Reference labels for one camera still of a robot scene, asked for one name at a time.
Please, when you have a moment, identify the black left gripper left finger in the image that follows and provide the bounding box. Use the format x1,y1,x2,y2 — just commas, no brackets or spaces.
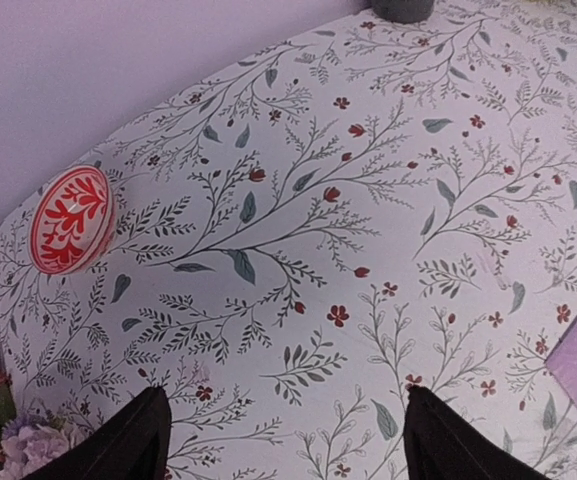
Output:
27,387,172,480

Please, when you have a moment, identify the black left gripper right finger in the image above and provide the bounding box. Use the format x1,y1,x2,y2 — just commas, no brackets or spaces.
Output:
404,386,545,480

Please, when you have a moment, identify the dark grey metal mug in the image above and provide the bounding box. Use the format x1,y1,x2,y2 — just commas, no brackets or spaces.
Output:
370,0,435,24

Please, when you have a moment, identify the red patterned ceramic bowl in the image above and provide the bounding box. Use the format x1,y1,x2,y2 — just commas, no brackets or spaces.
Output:
28,165,117,275

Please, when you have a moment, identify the lilac white flower bouquet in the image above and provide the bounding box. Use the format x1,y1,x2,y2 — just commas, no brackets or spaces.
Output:
0,369,87,479

